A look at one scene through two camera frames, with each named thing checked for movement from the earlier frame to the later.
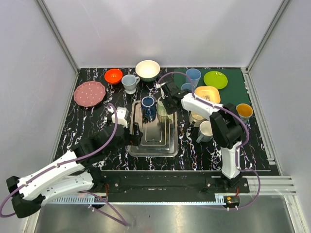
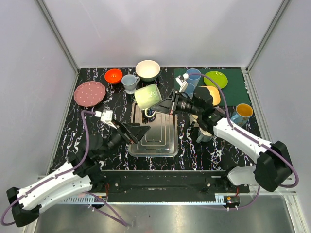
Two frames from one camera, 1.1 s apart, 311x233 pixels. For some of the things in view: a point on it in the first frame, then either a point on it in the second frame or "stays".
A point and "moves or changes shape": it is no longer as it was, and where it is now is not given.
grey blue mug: [205, 132] stays
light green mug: [161, 109] moves or changes shape
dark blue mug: [148, 109] stays
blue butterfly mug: [245, 111] stays
